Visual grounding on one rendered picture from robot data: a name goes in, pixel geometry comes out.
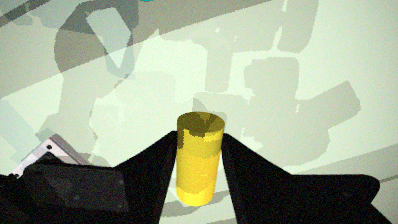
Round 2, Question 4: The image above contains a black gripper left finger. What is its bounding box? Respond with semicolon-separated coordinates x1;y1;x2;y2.
22;131;178;224

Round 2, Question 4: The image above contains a yellow cylinder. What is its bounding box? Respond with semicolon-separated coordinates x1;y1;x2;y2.
176;112;225;206

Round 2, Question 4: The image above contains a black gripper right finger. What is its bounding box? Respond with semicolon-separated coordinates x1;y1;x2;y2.
221;133;380;224

